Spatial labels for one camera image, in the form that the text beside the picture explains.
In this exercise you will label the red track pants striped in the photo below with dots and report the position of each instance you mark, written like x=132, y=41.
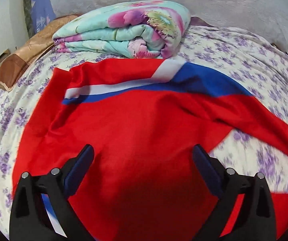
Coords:
x=143, y=118

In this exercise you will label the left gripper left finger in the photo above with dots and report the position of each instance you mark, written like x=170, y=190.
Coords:
x=40, y=208

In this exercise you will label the purple floral bed sheet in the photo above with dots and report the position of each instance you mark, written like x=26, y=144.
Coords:
x=247, y=58

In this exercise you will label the floral turquoise folded quilt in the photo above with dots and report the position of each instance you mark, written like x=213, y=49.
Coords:
x=143, y=29

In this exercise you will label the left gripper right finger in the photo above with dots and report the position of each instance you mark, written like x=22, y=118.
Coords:
x=244, y=210

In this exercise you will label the blue hanging poster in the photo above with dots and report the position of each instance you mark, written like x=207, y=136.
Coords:
x=41, y=14

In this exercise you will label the brown satin pillow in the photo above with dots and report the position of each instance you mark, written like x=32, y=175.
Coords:
x=14, y=65

